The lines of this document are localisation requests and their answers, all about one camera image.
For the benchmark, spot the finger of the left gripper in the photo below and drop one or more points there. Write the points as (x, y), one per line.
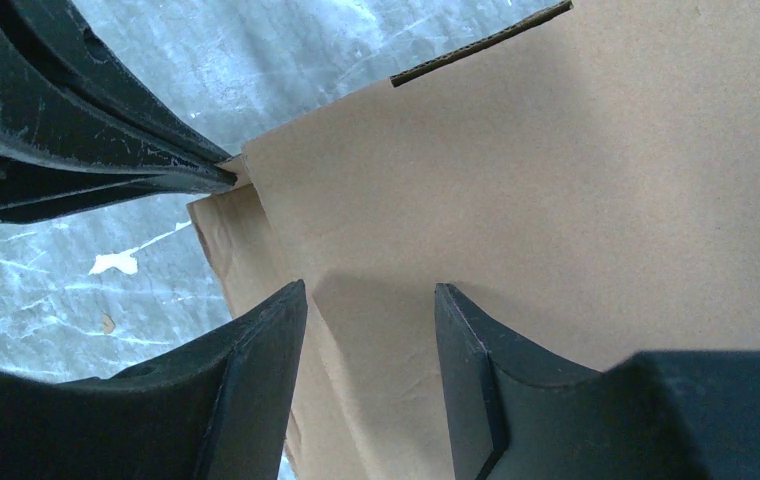
(56, 36)
(60, 155)

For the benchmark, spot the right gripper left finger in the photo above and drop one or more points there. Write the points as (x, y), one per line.
(216, 407)

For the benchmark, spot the brown cardboard box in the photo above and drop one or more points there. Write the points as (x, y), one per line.
(593, 183)

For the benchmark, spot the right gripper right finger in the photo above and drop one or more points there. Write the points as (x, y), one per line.
(516, 410)

